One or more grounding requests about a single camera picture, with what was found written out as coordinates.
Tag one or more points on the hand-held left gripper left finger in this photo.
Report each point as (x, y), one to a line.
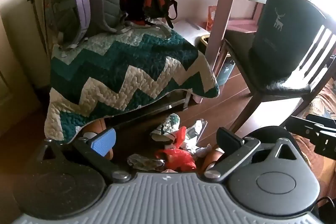
(103, 141)

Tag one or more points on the orange ball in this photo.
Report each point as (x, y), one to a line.
(98, 125)

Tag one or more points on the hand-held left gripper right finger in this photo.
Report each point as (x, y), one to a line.
(228, 138)

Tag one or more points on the brown cardboard tube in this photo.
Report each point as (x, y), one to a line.
(214, 158)

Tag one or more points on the dark teal deer-print box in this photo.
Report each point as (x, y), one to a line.
(225, 70)

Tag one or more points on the thin metal rack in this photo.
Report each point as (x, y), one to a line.
(35, 14)

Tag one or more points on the green and white wrapper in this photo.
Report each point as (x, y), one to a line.
(168, 124)

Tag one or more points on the red plastic bag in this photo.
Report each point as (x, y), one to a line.
(178, 158)

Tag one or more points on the pale tissue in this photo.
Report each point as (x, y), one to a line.
(202, 150)

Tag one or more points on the teal zigzag quilt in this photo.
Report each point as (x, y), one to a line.
(131, 64)

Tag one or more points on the silver foil wrapper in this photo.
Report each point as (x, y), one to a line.
(195, 129)

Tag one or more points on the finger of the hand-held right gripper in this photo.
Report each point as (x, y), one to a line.
(321, 119)
(312, 134)

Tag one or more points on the red box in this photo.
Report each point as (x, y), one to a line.
(211, 16)

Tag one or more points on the grey wrapper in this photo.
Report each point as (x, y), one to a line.
(143, 161)

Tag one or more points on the dark wooden chair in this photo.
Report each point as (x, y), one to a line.
(253, 108)

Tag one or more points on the white box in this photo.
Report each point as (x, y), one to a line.
(189, 29)

